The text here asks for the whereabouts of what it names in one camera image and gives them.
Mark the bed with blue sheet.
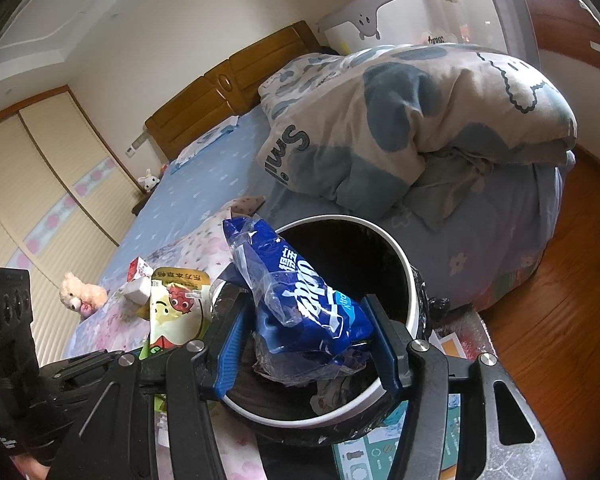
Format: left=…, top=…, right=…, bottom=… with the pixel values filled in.
left=60, top=110, right=576, bottom=361

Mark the white blue pillow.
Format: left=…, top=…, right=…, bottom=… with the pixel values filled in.
left=172, top=115, right=241, bottom=171

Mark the orange white card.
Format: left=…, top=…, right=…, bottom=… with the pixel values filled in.
left=427, top=330, right=468, bottom=361

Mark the cream sliding-door wardrobe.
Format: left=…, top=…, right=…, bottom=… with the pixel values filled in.
left=0, top=85, right=146, bottom=361

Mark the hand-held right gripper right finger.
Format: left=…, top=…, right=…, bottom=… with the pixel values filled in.
left=361, top=294, right=551, bottom=480

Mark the dark speckled stool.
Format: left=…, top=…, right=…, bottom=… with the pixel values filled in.
left=420, top=305, right=576, bottom=480

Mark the white trash bin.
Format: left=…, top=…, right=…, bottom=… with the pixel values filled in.
left=215, top=215, right=426, bottom=431

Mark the cream teddy bear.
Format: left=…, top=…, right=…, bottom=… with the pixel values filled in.
left=60, top=271, right=108, bottom=318

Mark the white box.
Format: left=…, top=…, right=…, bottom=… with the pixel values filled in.
left=120, top=277, right=153, bottom=306

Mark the white bunny plush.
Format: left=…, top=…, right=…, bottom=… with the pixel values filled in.
left=137, top=167, right=161, bottom=193

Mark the yellow snack packet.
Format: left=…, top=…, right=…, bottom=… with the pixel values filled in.
left=147, top=266, right=215, bottom=361

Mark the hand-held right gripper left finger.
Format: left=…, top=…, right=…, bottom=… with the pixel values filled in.
left=50, top=294, right=253, bottom=480

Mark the person's left forearm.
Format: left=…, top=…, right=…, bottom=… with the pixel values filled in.
left=0, top=440, right=51, bottom=480

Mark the blue white printed quilt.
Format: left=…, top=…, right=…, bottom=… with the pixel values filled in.
left=256, top=42, right=578, bottom=233

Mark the white bed guard rail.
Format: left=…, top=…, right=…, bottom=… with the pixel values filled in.
left=315, top=0, right=541, bottom=66

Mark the teal printed box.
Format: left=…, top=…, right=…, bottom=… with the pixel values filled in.
left=332, top=395, right=463, bottom=480

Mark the wooden headboard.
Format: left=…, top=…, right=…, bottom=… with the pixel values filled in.
left=145, top=21, right=323, bottom=161

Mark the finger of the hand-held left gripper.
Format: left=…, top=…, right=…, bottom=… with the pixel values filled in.
left=39, top=350, right=143, bottom=398

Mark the blue plastic packet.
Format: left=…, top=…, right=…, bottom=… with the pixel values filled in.
left=222, top=217, right=388, bottom=388

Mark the small red white carton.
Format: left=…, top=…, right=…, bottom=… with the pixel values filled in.
left=127, top=256, right=153, bottom=283

